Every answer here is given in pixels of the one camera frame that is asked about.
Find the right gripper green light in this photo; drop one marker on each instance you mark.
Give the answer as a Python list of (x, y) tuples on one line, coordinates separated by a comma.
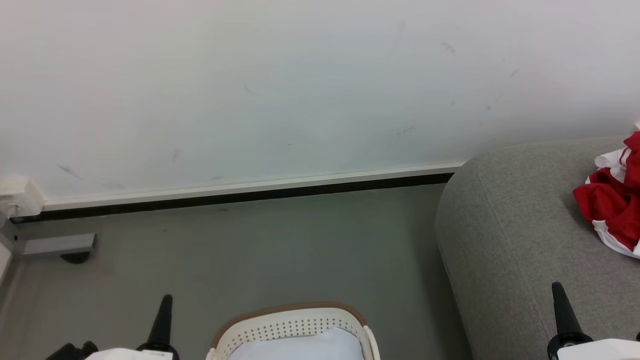
[(605, 351)]

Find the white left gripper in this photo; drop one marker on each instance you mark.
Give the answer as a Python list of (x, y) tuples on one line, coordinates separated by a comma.
[(130, 355)]

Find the red and white garment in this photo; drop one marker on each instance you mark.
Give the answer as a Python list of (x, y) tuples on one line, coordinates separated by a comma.
[(612, 205)]

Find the white perforated laundry basket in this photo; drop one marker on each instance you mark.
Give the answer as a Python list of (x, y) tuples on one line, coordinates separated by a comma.
[(290, 325)]

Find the grey fabric sofa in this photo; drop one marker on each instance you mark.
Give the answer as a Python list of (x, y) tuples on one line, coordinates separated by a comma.
[(520, 240)]

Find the grey furniture foot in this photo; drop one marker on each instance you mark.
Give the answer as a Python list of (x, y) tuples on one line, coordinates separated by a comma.
[(57, 245)]

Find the light blue cloth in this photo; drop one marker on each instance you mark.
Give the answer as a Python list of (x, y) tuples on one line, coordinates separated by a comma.
[(300, 347)]

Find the white and black baseboard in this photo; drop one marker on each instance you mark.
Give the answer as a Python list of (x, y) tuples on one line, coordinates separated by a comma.
[(250, 192)]

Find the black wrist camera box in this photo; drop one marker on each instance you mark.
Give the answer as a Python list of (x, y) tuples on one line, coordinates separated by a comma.
[(75, 351)]

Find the white wall corner box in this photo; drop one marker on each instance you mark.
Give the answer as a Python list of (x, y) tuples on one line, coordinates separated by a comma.
[(20, 197)]

